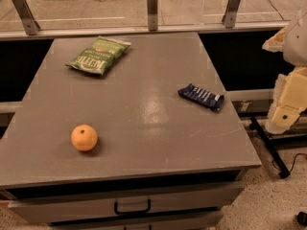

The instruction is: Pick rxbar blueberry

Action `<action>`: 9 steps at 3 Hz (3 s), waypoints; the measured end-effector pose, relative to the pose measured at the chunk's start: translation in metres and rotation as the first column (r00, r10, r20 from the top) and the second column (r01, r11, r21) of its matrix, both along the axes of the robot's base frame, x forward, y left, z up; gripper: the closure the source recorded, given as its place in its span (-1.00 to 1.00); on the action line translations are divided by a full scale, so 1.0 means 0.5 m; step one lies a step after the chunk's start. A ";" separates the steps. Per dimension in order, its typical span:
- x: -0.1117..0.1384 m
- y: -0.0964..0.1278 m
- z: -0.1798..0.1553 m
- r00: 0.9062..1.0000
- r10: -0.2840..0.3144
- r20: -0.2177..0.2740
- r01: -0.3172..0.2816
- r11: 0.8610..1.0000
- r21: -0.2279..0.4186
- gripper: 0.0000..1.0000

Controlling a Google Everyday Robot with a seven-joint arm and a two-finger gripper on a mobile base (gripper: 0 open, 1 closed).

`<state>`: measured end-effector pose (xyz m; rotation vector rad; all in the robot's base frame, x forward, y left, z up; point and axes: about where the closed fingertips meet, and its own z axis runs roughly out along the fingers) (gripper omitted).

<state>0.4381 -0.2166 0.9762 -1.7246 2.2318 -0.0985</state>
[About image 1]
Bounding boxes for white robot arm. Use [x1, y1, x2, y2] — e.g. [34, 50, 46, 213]
[262, 6, 307, 134]

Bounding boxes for blue rxbar blueberry bar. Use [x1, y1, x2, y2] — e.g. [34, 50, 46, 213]
[178, 83, 224, 112]

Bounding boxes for black metal stand leg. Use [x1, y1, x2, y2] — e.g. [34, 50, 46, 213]
[249, 117, 291, 178]

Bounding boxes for grey lower drawer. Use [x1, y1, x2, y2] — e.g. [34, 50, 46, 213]
[51, 211, 223, 230]

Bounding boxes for grey drawer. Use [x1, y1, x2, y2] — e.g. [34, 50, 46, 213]
[9, 181, 244, 223]
[51, 211, 223, 230]

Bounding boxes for green kettle chips bag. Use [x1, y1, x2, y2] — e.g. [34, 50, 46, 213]
[66, 36, 130, 76]

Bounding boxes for orange fruit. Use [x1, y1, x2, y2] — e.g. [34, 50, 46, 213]
[71, 125, 98, 151]

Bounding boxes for grey upper drawer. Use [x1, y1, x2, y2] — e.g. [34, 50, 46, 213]
[9, 181, 244, 223]

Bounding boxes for black floor cable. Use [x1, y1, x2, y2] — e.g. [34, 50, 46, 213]
[272, 152, 307, 173]

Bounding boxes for horizontal metal rail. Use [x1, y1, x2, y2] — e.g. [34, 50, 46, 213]
[0, 20, 290, 41]

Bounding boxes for right metal railing bracket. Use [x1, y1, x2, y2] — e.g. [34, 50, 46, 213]
[222, 0, 241, 28]

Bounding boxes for metal railing bracket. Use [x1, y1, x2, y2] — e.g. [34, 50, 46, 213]
[12, 0, 40, 35]
[222, 0, 241, 28]
[147, 0, 158, 31]

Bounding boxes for middle metal railing bracket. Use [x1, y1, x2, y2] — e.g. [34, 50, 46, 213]
[147, 0, 158, 31]

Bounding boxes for black drawer handle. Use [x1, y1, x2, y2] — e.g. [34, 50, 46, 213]
[113, 199, 152, 216]

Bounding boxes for left metal railing bracket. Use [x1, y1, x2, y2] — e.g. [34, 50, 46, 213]
[12, 0, 40, 35]

